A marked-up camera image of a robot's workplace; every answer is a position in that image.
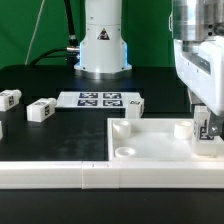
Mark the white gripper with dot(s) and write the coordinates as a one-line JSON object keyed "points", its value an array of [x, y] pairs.
{"points": [[203, 74]]}

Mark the white square table top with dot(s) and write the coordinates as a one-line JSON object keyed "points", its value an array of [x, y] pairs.
{"points": [[150, 139]]}

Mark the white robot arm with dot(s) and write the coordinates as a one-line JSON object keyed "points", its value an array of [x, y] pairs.
{"points": [[197, 28]]}

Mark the white marker plate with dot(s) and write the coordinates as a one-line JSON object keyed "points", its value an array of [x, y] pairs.
{"points": [[73, 99]]}

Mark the white front fence rail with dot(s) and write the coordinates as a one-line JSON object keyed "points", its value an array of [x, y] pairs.
{"points": [[112, 175]]}

